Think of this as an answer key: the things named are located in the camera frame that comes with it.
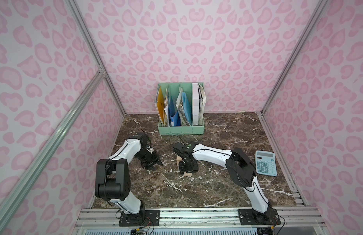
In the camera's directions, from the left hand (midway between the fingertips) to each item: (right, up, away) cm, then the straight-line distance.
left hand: (159, 163), depth 86 cm
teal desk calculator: (+65, -1, +5) cm, 65 cm away
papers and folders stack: (+17, +32, +17) cm, 40 cm away
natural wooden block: (+16, -6, 0) cm, 18 cm away
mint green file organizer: (+7, +48, +20) cm, 52 cm away
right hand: (+15, -7, +2) cm, 16 cm away
